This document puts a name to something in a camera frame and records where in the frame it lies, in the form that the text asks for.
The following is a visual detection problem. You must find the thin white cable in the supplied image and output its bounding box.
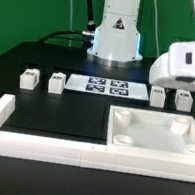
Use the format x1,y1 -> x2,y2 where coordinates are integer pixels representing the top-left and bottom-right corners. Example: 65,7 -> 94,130
61,0 -> 78,39

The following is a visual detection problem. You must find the white square tabletop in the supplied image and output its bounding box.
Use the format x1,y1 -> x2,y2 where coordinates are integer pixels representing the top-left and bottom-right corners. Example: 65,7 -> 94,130
107,106 -> 195,155

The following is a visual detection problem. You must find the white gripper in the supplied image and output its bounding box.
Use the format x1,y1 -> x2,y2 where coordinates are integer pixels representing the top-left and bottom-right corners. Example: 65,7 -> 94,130
149,41 -> 195,92

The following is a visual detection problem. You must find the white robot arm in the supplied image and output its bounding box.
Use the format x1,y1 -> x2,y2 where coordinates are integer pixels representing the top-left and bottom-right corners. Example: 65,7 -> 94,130
87,0 -> 195,92

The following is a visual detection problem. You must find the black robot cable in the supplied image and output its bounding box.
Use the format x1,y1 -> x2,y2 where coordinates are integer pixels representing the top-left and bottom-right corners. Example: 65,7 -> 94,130
36,0 -> 101,52

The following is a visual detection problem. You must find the white U-shaped obstacle fence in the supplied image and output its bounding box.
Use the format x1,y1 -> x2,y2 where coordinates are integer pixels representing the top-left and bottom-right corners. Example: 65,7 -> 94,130
0,94 -> 195,182

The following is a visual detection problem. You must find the white marker tag plate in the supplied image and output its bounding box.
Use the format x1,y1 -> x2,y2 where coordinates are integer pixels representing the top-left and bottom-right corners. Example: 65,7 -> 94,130
65,74 -> 149,101

